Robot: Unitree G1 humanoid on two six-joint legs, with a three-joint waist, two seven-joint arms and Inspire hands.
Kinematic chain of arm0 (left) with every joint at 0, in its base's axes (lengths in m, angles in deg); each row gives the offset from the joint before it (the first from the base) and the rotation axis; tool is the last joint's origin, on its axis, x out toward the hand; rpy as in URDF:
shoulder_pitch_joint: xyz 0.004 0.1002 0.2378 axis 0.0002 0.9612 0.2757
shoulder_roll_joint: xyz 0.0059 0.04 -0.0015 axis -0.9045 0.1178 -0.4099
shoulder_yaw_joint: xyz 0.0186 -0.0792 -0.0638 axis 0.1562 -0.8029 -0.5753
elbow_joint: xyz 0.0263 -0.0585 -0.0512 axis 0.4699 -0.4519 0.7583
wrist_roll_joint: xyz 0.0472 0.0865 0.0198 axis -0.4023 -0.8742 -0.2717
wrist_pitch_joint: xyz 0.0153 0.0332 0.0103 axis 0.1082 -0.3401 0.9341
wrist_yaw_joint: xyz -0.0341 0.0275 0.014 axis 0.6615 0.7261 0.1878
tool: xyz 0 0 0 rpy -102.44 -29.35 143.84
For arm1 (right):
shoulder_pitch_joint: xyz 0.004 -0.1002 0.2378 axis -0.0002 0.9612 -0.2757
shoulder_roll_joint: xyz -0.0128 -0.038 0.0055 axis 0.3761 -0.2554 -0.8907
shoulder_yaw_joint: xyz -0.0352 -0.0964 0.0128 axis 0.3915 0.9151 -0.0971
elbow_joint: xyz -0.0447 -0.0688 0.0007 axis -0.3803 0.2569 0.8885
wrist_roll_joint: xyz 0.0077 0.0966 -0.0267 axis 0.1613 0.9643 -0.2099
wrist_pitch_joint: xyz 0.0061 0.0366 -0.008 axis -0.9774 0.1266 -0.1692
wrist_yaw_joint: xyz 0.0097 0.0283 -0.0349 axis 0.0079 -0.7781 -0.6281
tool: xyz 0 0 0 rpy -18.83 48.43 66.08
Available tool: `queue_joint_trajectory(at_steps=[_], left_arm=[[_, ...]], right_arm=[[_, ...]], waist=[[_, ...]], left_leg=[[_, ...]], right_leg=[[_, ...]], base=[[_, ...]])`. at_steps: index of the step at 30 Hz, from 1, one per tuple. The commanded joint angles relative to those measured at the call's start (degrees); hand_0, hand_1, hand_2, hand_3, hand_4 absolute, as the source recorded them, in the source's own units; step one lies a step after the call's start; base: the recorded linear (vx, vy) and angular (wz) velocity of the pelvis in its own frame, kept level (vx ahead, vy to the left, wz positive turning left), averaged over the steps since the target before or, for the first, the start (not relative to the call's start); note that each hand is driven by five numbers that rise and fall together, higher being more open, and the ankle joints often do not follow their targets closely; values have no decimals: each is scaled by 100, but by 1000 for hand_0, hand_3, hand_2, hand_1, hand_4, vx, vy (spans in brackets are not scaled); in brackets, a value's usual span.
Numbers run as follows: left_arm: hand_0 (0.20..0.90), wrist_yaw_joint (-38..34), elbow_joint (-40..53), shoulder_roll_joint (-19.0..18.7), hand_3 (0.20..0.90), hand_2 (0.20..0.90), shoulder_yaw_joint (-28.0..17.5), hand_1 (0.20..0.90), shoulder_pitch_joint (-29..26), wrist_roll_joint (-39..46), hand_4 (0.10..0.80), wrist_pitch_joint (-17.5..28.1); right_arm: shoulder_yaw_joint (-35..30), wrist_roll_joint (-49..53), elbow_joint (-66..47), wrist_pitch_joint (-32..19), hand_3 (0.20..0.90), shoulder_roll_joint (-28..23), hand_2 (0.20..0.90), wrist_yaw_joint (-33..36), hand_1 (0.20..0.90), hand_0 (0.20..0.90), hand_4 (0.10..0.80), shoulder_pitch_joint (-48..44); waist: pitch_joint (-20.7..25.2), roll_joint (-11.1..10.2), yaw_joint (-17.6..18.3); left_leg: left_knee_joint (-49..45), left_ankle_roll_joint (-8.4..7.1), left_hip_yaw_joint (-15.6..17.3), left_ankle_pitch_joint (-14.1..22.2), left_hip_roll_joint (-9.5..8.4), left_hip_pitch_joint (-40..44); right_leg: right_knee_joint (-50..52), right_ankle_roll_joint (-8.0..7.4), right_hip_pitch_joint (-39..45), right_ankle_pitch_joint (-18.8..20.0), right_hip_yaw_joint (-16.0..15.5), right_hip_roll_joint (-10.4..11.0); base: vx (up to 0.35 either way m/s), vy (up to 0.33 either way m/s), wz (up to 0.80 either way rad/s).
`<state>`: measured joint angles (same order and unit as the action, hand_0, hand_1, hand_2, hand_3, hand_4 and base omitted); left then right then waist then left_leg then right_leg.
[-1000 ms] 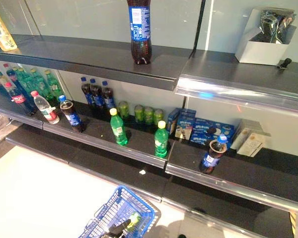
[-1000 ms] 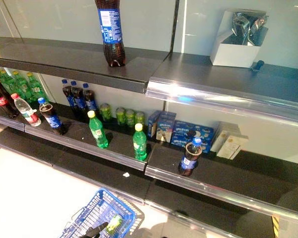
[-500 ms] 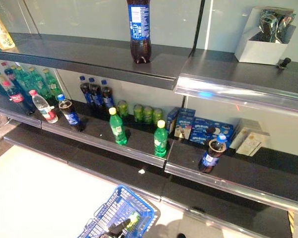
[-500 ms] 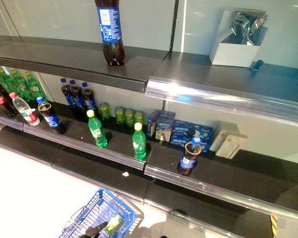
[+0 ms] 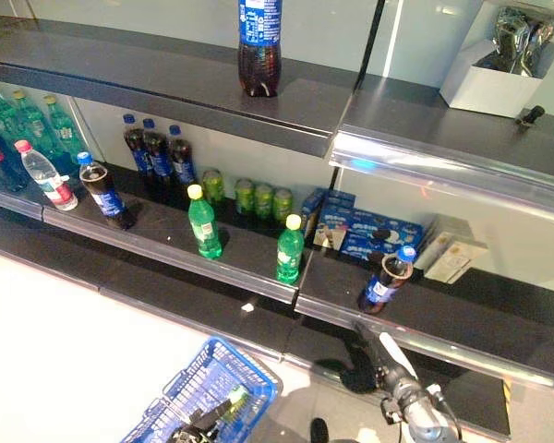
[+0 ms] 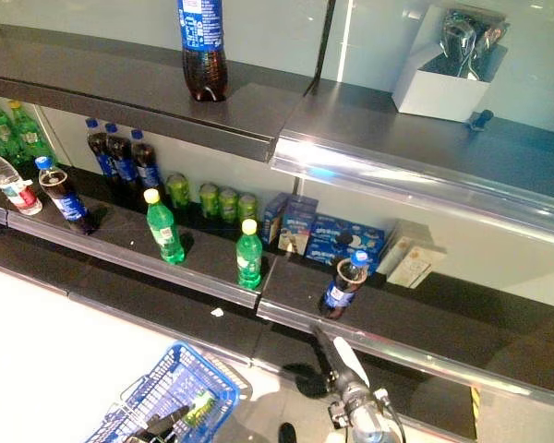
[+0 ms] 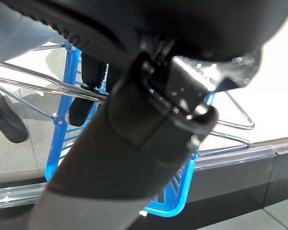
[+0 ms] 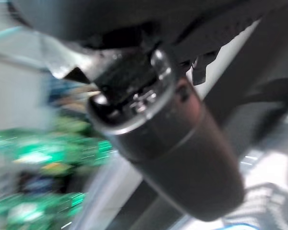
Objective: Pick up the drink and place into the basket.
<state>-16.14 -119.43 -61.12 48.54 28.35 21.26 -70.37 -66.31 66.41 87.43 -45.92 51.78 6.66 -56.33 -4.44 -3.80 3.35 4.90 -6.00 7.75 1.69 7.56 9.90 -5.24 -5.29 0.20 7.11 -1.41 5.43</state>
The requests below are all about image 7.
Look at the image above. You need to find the black shelf front panel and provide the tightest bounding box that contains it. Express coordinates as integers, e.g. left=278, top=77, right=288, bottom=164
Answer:
left=0, top=153, right=288, bottom=230

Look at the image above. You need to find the blue plastic basket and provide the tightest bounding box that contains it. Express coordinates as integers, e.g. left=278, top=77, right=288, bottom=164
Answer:
left=45, top=40, right=216, bottom=218

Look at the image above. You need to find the metal wire rack frame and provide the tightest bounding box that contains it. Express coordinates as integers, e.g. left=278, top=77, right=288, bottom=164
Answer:
left=0, top=43, right=110, bottom=122

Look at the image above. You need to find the dark left robot hand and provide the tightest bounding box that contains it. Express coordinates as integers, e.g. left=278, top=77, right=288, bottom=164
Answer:
left=0, top=0, right=288, bottom=230

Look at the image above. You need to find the light grey robot body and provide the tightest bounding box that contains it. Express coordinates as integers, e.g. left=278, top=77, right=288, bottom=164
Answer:
left=0, top=0, right=63, bottom=65

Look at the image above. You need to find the clear plastic shelf edge strip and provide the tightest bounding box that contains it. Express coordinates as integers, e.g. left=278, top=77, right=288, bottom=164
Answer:
left=0, top=138, right=288, bottom=207

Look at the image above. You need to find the silver wire basket handle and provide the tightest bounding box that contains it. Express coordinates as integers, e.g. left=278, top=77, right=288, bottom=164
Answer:
left=198, top=90, right=255, bottom=158

